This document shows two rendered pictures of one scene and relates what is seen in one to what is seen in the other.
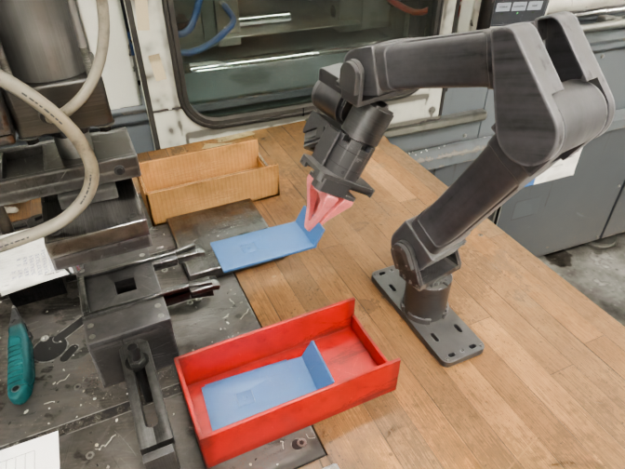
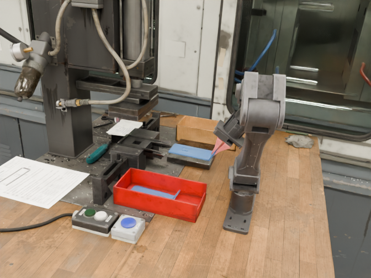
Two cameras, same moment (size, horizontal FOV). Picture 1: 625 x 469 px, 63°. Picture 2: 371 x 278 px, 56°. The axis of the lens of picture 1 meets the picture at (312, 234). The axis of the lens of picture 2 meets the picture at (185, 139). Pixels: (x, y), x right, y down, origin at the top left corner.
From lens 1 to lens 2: 0.62 m
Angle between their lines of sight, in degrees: 36
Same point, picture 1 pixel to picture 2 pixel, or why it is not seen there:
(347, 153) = (231, 123)
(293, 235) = (205, 154)
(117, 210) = (133, 106)
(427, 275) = (238, 187)
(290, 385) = not seen: hidden behind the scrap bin
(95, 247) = (121, 113)
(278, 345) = (169, 187)
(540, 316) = (292, 241)
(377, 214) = (269, 175)
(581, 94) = (267, 103)
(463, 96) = not seen: outside the picture
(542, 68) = (250, 88)
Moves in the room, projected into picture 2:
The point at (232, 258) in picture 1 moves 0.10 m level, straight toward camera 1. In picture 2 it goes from (175, 149) to (158, 161)
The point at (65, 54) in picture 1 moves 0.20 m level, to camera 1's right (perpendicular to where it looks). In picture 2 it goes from (137, 53) to (186, 66)
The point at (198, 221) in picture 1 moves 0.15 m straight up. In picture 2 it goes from (190, 143) to (192, 107)
